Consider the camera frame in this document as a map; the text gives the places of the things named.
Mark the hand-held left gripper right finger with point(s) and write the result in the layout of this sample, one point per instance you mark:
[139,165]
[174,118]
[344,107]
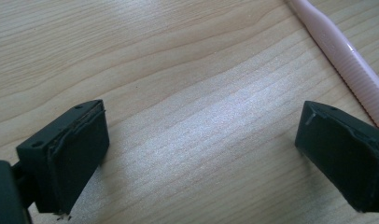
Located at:
[343,155]

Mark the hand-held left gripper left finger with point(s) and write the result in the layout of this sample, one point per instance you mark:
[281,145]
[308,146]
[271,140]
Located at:
[72,161]

